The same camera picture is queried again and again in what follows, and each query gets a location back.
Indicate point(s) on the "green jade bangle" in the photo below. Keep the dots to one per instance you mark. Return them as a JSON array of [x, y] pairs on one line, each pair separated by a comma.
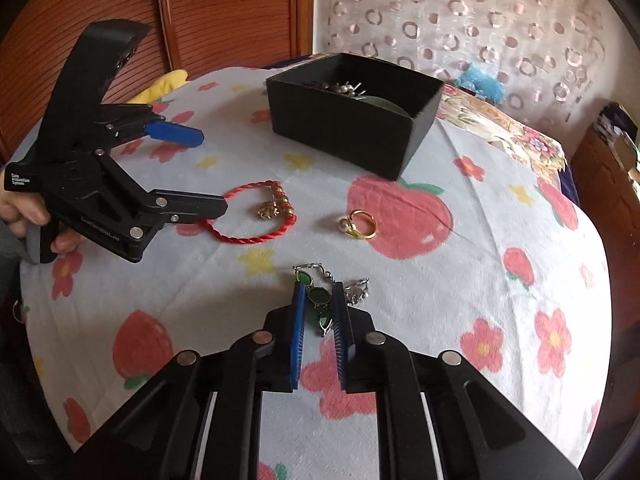
[[385, 104]]

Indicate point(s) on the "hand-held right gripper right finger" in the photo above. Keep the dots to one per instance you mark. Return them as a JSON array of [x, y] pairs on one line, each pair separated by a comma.
[[340, 340]]

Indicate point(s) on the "dark blue mattress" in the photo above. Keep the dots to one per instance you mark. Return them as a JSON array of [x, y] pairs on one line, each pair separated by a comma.
[[570, 182]]

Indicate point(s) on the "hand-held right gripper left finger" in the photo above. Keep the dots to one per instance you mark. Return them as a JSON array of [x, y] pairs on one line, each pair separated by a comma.
[[297, 335]]

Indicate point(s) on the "yellow plush toy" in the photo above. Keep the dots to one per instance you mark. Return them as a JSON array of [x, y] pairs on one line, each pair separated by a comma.
[[162, 85]]

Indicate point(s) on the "gold flower earring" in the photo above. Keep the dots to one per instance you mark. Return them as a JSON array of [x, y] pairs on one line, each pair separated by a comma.
[[267, 210]]

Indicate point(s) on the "black cardboard box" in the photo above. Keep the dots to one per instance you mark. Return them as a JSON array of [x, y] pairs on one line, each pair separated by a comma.
[[350, 140]]

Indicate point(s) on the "stack of dark books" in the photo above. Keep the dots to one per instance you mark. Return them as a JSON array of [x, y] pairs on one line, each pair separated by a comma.
[[612, 125]]

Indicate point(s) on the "floral bedspread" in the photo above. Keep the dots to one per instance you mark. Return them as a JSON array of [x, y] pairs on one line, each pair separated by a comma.
[[520, 140]]

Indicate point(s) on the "person's left hand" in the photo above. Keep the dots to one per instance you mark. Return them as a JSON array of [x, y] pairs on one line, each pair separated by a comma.
[[25, 209]]

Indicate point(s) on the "silver earring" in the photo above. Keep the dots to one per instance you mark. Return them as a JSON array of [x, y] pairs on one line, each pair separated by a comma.
[[356, 290]]

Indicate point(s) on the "blue plastic bag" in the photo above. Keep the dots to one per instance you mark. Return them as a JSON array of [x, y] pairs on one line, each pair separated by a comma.
[[480, 82]]

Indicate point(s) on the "wooden cabinet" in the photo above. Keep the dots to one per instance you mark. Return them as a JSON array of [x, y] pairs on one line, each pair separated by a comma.
[[610, 220]]

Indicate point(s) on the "circle-patterned sheer curtain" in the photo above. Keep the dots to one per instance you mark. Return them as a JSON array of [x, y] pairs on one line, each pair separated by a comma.
[[475, 15]]

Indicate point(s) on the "wooden wardrobe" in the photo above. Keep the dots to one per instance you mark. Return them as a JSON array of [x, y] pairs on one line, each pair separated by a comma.
[[225, 10]]

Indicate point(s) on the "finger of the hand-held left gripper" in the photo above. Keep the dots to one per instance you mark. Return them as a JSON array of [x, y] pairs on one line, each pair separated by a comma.
[[175, 132], [190, 207]]

